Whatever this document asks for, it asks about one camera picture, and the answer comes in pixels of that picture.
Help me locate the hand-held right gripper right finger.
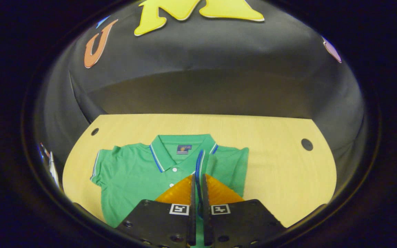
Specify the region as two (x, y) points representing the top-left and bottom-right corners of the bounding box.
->
(202, 174), (287, 247)

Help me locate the green T-shirt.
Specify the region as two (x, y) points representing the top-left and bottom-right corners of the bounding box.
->
(90, 134), (250, 248)

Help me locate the black backdrop cloth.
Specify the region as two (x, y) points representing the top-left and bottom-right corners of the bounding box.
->
(33, 0), (368, 193)

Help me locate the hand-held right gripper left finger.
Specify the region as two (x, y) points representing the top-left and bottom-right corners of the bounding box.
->
(116, 174), (196, 248)

